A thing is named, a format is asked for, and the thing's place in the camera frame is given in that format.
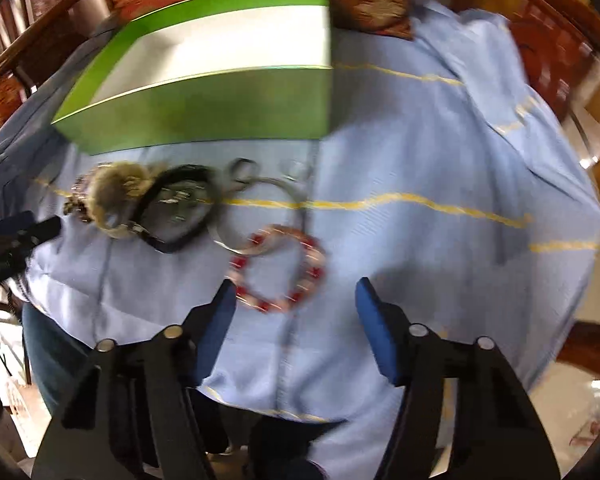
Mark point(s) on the light blue striped cloth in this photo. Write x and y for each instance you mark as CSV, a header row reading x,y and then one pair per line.
x,y
447,182

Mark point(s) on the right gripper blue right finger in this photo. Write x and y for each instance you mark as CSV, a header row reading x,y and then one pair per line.
x,y
396,343

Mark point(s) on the black watch band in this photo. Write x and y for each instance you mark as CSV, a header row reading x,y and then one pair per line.
x,y
177,208

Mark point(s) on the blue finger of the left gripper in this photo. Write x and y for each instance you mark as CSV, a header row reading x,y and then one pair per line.
x,y
21,233

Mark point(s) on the green cardboard box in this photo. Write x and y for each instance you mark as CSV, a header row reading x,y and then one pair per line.
x,y
206,70

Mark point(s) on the dark wooden chair frame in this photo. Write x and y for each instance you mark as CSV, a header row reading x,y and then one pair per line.
x,y
555,41

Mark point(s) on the silver bangle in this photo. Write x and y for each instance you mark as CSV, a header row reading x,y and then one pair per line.
x,y
252,214

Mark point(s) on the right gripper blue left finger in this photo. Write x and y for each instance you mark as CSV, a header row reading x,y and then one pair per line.
x,y
205,329

